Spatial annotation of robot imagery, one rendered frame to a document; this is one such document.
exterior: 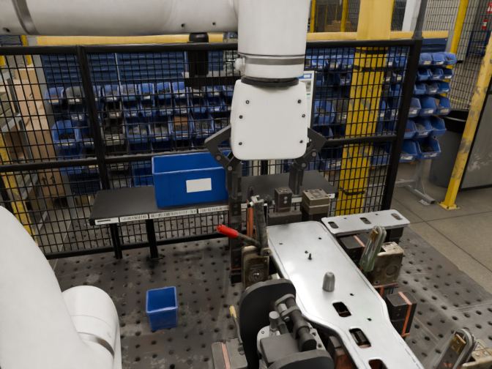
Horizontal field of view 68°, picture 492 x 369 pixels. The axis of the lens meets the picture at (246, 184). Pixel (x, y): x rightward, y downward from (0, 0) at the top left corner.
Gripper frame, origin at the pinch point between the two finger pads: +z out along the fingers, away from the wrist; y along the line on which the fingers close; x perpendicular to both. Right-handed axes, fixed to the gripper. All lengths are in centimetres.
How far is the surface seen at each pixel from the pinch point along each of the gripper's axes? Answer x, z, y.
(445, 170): 250, 111, 252
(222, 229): 32.8, 27.1, -2.1
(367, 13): 97, -26, 62
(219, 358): 0.4, 34.5, -6.7
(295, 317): -2.7, 23.5, 6.0
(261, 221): 32.5, 25.3, 8.2
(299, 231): 49, 40, 25
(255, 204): 32.3, 20.2, 6.2
